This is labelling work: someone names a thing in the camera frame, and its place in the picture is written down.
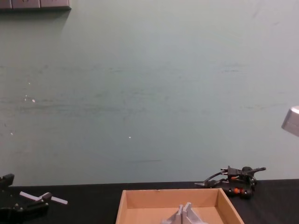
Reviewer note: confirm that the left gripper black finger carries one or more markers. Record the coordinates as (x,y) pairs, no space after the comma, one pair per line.
(7,180)
(28,208)

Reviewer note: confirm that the white three-armed plastic piece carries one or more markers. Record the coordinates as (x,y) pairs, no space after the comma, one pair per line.
(29,196)

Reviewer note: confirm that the black table cloth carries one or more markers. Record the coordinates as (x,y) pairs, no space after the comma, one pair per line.
(88,205)

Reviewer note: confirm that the shallow brown cardboard tray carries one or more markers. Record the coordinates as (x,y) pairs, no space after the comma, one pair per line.
(149,198)

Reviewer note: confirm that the grey ridged plastic piece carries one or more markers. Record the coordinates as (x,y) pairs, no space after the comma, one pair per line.
(187,215)

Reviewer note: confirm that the grey wall panel strip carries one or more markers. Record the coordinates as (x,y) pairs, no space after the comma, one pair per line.
(35,3)

